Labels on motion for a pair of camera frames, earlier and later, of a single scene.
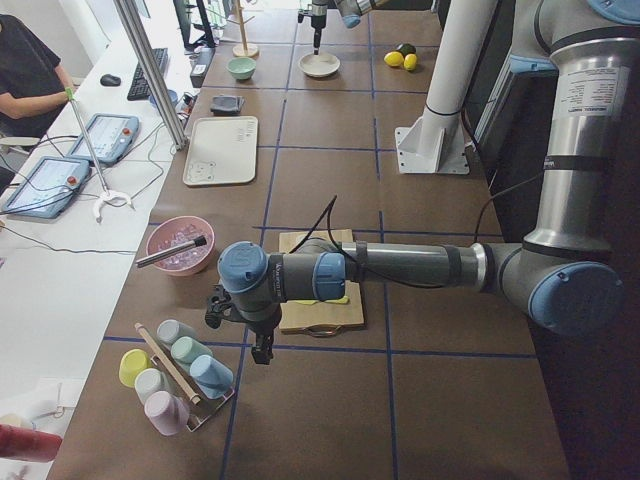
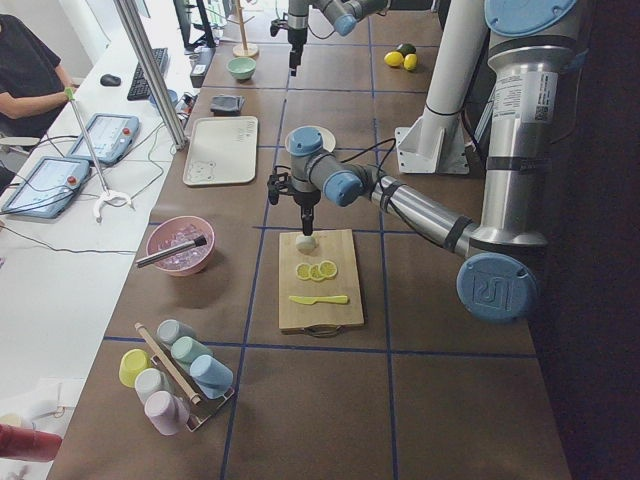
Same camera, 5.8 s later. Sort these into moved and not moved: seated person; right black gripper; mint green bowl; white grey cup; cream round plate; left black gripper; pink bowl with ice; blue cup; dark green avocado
Moved: left black gripper; right black gripper; cream round plate
Not moved: white grey cup; dark green avocado; blue cup; seated person; mint green bowl; pink bowl with ice
